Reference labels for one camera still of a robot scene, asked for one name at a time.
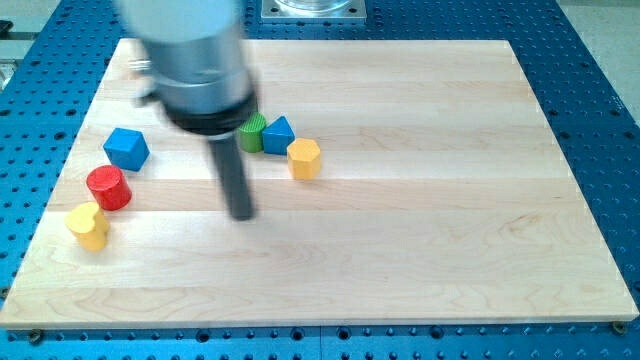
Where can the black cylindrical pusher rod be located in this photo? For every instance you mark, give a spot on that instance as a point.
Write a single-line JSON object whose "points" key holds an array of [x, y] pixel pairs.
{"points": [[230, 170]]}

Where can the green cylinder block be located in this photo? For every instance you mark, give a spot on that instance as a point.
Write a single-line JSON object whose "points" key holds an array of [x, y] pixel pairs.
{"points": [[250, 133]]}

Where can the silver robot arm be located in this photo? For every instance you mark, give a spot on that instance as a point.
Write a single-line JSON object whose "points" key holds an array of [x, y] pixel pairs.
{"points": [[201, 78]]}

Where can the blue cube block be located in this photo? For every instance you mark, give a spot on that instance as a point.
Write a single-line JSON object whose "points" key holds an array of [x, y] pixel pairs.
{"points": [[126, 149]]}

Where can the blue triangular prism block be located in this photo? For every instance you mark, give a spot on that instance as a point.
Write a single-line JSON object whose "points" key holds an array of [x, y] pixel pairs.
{"points": [[278, 136]]}

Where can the yellow hexagonal block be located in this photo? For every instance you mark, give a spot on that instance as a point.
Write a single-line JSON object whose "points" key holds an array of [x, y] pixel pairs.
{"points": [[304, 159]]}

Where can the red cylinder block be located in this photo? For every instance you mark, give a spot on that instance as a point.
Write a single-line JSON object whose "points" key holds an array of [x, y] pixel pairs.
{"points": [[109, 187]]}

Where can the yellow heart block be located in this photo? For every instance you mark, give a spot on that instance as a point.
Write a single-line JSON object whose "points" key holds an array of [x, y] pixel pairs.
{"points": [[88, 225]]}

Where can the wooden board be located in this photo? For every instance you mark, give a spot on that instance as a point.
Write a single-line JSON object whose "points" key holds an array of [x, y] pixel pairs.
{"points": [[443, 198]]}

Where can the blue perforated table plate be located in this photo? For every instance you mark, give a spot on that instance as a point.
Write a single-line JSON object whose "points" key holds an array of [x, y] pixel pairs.
{"points": [[45, 103]]}

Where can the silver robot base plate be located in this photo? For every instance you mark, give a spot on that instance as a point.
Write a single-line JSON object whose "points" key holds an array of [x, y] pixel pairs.
{"points": [[281, 10]]}

